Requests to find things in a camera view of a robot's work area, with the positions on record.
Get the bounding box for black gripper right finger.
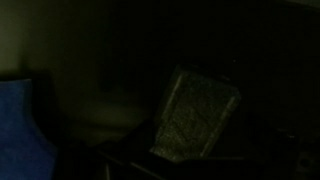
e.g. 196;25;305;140
286;126;320;180

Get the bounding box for blue sponge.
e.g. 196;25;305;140
0;78;58;180

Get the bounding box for small black rectangular block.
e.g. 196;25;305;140
149;64;242;165

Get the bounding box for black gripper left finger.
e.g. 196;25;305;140
94;143;188;180

